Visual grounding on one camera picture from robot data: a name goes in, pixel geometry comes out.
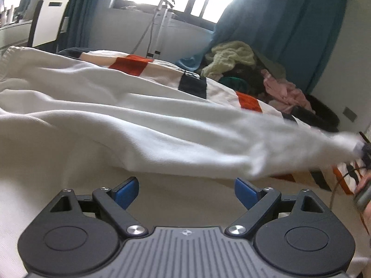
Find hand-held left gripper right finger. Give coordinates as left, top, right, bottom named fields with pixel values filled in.
left=227, top=177, right=330, bottom=236

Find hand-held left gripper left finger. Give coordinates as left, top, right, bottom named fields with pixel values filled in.
left=50, top=177, right=148, bottom=236

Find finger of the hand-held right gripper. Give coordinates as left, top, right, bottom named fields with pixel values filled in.
left=355, top=142, right=371, bottom=170

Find white sweat pants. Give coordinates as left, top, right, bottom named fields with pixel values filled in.
left=0, top=46, right=363, bottom=180

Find person's right hand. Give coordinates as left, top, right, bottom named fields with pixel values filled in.
left=358, top=174, right=371, bottom=194

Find black armchair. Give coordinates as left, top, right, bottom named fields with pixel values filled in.
left=290, top=93, right=340, bottom=133

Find pink garment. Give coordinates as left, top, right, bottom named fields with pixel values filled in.
left=261, top=69, right=314, bottom=114

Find dark fuzzy garment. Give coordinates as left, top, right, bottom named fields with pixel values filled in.
left=232, top=64, right=271, bottom=100

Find striped blanket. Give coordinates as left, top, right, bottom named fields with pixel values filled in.
left=0, top=48, right=371, bottom=278

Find grey green garment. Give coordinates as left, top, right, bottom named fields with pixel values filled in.
left=254, top=49, right=287, bottom=79

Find blue curtain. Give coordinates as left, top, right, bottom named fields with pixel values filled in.
left=177, top=0, right=350, bottom=100
left=56, top=0, right=118, bottom=53

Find white garment steamer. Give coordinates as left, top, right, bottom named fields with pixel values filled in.
left=134, top=0, right=178, bottom=59

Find white chair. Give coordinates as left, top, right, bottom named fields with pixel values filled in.
left=28, top=0, right=70, bottom=48

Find white dressing table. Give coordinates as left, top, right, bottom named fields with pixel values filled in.
left=0, top=19, right=34, bottom=53

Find group of cosmetic bottles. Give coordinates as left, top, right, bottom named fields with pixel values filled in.
left=0, top=4, right=25, bottom=26

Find black cable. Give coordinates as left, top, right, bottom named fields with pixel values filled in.
left=331, top=162, right=366, bottom=209

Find dark wall switch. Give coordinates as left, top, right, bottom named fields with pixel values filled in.
left=342, top=107, right=358, bottom=122

